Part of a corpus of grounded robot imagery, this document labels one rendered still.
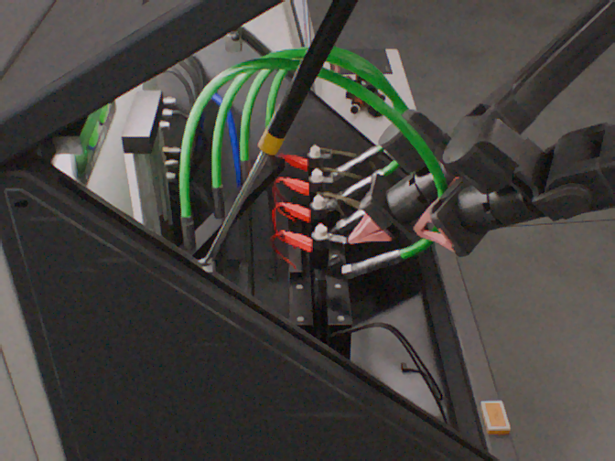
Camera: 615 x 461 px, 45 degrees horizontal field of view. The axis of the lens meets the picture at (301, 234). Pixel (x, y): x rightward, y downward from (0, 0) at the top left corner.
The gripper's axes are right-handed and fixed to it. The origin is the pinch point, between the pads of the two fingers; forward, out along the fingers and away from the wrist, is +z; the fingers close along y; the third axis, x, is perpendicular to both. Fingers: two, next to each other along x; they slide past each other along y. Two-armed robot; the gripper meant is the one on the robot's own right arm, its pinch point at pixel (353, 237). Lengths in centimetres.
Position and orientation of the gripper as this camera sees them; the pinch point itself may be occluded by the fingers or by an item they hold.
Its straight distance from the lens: 113.1
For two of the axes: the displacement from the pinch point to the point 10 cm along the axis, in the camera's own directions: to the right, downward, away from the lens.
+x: -2.3, 6.0, -7.7
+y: -7.2, -6.4, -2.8
